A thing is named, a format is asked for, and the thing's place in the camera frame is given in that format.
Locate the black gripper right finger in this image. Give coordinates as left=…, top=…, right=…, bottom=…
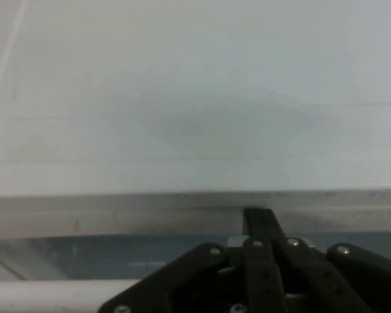
left=260, top=207, right=391, bottom=313

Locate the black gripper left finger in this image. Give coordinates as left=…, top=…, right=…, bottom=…
left=97, top=207, right=289, bottom=313

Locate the cream toaster oven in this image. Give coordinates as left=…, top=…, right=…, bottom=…
left=0, top=0, right=391, bottom=313

